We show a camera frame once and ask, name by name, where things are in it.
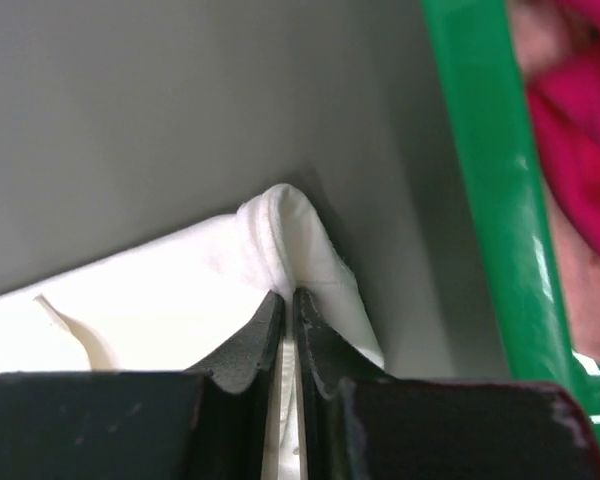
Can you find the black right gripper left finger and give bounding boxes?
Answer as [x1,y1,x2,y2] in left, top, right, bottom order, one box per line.
[0,293,285,479]

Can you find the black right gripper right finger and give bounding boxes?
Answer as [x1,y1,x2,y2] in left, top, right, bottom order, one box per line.
[293,289,600,479]

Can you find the white t shirt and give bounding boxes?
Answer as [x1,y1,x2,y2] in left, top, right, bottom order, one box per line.
[0,184,384,479]

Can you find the peach t shirt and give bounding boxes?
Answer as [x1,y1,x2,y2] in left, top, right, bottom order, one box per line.
[506,1,600,361]

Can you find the magenta t shirt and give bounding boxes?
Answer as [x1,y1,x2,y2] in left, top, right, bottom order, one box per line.
[526,1,600,256]

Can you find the green plastic bin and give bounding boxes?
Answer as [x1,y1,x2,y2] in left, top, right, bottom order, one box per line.
[422,0,600,445]

